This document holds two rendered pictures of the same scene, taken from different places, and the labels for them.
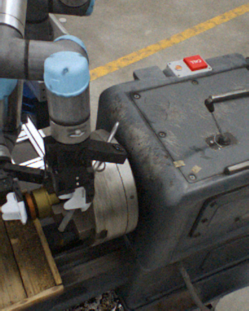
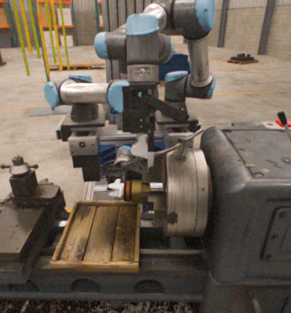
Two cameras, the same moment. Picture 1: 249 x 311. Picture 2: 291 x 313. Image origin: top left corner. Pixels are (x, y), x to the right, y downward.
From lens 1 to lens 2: 53 cm
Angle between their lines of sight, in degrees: 33
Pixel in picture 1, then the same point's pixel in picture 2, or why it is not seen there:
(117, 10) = not seen: hidden behind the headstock
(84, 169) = (147, 112)
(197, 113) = (278, 145)
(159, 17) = not seen: hidden behind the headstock
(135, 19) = not seen: hidden behind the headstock
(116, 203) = (187, 189)
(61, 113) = (131, 52)
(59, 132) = (130, 71)
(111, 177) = (188, 169)
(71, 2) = (196, 84)
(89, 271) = (164, 265)
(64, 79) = (134, 20)
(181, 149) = (255, 159)
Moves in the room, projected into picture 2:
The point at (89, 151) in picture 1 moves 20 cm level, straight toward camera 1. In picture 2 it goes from (153, 98) to (104, 124)
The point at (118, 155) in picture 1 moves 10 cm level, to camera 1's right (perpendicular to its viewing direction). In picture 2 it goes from (179, 111) to (218, 118)
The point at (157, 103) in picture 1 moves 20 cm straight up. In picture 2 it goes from (244, 136) to (254, 80)
